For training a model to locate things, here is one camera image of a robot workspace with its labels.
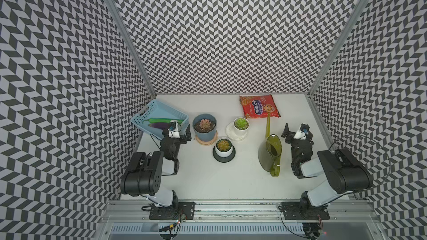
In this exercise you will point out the purple toy eggplant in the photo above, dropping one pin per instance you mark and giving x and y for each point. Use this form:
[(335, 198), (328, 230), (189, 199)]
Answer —
[(160, 125)]

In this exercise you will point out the green transparent watering can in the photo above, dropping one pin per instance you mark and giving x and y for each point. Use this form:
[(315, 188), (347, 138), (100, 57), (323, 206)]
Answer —
[(269, 153)]

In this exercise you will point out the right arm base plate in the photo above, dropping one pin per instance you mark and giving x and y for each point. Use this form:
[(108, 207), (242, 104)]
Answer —
[(294, 211)]

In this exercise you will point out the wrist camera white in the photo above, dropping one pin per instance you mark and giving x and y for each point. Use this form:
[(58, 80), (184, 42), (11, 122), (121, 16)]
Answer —
[(302, 132), (174, 129)]

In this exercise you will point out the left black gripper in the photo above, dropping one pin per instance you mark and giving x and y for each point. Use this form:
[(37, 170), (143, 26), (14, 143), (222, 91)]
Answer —
[(183, 139)]

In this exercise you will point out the corner aluminium post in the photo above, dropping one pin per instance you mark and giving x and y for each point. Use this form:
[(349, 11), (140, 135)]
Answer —
[(351, 22), (122, 29)]

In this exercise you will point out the dark round saucer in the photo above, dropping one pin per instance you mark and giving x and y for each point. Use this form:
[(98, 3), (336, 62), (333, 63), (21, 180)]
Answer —
[(224, 158)]

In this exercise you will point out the white pot green succulent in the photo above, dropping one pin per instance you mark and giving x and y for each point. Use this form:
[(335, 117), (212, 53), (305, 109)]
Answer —
[(241, 126)]

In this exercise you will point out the blue pot pink succulent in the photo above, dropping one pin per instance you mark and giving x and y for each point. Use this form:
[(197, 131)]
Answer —
[(205, 126)]

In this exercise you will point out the white pot yellow-green succulent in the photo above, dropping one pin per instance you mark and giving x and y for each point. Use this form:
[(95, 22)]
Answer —
[(223, 147)]

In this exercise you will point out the red cookie snack bag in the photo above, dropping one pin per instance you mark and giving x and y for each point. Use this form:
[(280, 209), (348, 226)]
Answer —
[(259, 106)]

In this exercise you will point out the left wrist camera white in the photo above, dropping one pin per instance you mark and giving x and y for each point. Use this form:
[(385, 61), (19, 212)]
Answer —
[(174, 129)]

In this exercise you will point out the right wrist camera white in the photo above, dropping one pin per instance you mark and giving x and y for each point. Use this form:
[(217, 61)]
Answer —
[(302, 132)]

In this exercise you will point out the right corner aluminium post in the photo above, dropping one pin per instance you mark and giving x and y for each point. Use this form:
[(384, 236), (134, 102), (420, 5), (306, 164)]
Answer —
[(351, 22)]

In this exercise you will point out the green toy chili pepper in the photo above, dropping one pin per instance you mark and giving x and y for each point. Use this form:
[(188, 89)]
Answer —
[(162, 120)]

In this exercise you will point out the aluminium front rail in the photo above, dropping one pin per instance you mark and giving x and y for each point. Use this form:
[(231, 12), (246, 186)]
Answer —
[(358, 211)]

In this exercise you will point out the white round saucer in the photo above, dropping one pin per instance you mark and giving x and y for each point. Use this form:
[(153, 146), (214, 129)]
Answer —
[(235, 134)]

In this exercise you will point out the round cork coaster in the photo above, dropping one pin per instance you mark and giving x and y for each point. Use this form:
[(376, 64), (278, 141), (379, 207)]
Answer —
[(207, 143)]

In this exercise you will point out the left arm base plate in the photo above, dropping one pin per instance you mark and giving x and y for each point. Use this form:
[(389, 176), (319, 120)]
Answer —
[(180, 211)]

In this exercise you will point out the light blue plastic basket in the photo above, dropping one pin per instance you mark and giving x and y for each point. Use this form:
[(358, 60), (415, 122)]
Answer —
[(158, 109)]

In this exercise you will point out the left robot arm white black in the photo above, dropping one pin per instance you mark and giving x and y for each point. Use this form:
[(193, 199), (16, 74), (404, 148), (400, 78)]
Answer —
[(144, 173)]

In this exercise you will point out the left corner aluminium post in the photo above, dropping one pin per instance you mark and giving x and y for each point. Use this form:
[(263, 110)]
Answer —
[(122, 29)]

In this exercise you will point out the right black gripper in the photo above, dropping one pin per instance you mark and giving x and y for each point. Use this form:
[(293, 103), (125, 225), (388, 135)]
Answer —
[(291, 134)]

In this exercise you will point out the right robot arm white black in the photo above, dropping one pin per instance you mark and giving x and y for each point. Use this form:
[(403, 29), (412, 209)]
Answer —
[(344, 173)]

